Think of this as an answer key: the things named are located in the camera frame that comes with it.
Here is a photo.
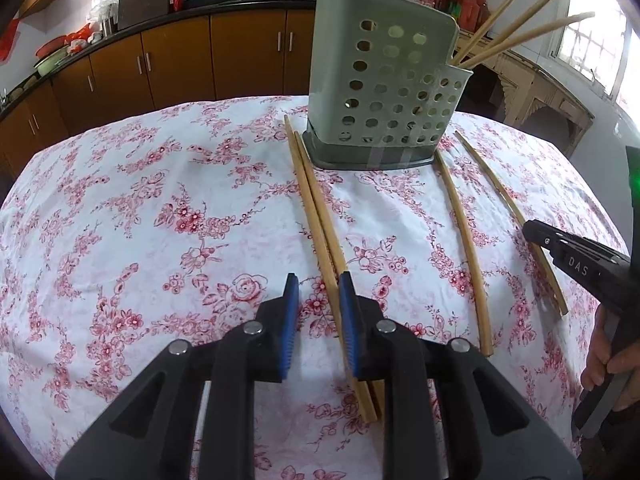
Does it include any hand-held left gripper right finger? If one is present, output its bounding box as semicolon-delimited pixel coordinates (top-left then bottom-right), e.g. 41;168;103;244
339;271;583;480

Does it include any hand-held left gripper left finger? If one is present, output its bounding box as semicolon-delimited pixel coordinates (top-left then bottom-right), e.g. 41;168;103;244
55;273;301;480

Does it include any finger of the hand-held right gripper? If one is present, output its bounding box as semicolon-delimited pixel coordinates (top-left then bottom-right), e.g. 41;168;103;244
522;219;632;318

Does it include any bamboo chopstick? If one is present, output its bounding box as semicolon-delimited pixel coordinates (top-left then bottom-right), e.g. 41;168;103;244
283;115;373;425
450;0;527;66
465;11;597;68
454;131;570;317
295;131;381;421
434;152;493;358
456;0;566;68

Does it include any grey perforated utensil holder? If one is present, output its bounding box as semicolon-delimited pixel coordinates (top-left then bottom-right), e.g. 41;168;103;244
305;0;474;171

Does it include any person's right hand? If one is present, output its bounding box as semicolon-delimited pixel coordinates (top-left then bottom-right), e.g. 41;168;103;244
581;304;640;413

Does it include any cream wooden side table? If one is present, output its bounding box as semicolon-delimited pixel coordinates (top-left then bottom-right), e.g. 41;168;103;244
457;30;596;161

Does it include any red floral tablecloth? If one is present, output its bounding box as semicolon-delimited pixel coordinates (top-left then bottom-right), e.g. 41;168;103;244
0;95;631;480

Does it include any barred window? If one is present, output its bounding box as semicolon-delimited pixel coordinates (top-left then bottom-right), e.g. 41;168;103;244
550;7;640;111

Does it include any wooden base cabinets black countertop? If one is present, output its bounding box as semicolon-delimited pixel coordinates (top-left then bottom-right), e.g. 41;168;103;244
0;0;321;171

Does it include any dark cutting board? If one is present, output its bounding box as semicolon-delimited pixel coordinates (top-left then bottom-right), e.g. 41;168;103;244
116;0;172;31

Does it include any green basin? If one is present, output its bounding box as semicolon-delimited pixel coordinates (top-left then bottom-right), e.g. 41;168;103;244
34;47;72;77

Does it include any crumpled red plastic bag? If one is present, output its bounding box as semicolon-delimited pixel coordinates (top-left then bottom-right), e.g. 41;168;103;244
66;22;95;55

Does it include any white plastic bag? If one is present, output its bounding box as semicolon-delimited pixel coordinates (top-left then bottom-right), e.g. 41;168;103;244
89;0;119;36

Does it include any red basin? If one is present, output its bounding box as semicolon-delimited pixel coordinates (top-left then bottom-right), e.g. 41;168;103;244
35;35;69;58

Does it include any hanging red plastic bag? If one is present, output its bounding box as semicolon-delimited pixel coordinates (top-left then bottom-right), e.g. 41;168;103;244
0;17;22;64

